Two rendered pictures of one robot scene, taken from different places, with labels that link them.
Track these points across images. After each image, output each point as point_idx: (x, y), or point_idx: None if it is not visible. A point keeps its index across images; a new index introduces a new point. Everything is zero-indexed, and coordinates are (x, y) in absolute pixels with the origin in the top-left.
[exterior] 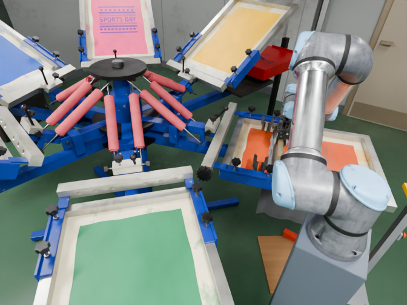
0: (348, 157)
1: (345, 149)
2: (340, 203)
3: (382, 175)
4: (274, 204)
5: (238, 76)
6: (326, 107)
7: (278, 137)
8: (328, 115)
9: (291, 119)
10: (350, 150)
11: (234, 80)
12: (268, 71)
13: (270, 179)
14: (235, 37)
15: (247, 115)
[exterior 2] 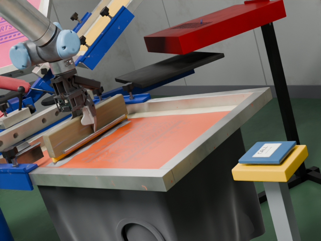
0: (200, 128)
1: (212, 117)
2: None
3: (204, 138)
4: (73, 228)
5: (91, 49)
6: (21, 32)
7: (61, 110)
8: (49, 46)
9: (21, 69)
10: (218, 118)
11: (85, 56)
12: (189, 37)
13: (10, 169)
14: (123, 1)
15: (96, 103)
